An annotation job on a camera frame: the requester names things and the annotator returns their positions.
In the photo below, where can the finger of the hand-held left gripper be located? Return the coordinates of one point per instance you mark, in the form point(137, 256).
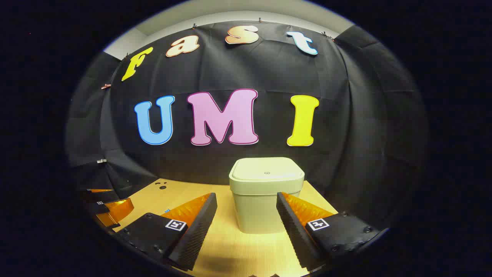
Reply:
point(119, 209)
point(100, 195)

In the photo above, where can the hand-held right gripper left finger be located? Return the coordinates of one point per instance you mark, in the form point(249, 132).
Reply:
point(196, 234)

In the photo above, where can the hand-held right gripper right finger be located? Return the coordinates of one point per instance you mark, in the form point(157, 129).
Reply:
point(294, 234)

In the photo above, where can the green desktop garbage bin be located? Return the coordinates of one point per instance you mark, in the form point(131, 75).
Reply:
point(261, 207)

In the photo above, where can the black backdrop cloth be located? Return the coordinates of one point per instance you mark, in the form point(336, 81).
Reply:
point(269, 69)

